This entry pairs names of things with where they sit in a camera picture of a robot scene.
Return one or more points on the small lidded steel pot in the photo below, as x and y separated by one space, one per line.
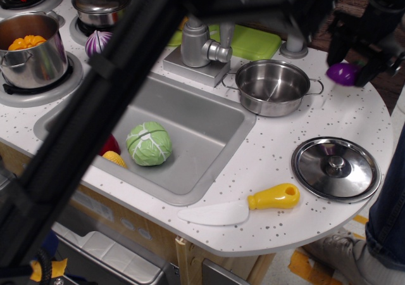
100 13

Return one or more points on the light green toy plate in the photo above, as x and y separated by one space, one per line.
176 39

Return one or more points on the tall steel pot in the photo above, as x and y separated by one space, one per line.
36 66

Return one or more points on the green cutting board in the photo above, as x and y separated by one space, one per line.
244 42

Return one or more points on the yellow toy corn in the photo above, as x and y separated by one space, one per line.
115 158

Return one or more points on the grey sneaker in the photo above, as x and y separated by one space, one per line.
342 252

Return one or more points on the orange toy pumpkin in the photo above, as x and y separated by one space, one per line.
29 41

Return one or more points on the grey support post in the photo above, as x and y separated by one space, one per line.
294 47

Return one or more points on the yellow handled toy knife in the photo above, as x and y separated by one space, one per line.
282 196

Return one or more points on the green toy cabbage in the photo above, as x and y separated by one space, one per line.
149 144

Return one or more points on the blue jeans leg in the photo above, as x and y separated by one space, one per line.
385 228

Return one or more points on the purple toy eggplant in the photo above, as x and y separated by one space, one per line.
344 74

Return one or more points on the wooden toy kitchen cabinet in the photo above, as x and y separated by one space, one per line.
156 243

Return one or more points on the silver toy faucet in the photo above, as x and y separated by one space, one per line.
199 57

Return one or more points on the grey stove burner front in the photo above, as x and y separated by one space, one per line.
27 98

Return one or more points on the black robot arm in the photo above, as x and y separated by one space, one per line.
34 201

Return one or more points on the grey toy sink basin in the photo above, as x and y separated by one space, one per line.
206 131

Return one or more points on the red toy pepper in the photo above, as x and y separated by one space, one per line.
111 144

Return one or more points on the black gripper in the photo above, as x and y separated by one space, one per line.
370 35

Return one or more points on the steel pot lid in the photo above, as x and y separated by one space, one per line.
336 169

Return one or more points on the shallow steel pan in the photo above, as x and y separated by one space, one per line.
273 88

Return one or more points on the purple toy onion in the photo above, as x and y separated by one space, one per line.
96 42

